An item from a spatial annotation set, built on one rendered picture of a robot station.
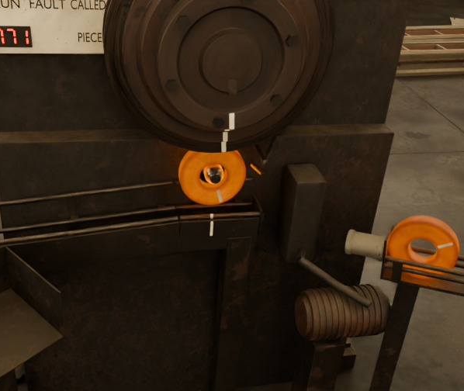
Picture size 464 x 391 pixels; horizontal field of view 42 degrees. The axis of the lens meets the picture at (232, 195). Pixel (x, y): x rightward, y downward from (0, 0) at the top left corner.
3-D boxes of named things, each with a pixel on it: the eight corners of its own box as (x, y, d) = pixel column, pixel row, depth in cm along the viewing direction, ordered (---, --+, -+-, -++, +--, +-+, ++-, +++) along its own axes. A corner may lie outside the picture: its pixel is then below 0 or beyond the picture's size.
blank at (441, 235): (406, 278, 146) (404, 286, 143) (379, 224, 143) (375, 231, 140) (471, 264, 137) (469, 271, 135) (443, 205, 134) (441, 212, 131)
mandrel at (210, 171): (214, 140, 150) (206, 155, 151) (199, 134, 148) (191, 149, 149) (229, 174, 135) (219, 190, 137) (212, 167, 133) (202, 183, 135)
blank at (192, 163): (169, 152, 136) (171, 158, 133) (235, 131, 137) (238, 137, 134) (188, 206, 145) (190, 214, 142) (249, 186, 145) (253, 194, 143)
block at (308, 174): (273, 240, 162) (283, 160, 150) (301, 238, 164) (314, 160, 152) (284, 264, 153) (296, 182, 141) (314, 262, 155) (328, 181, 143)
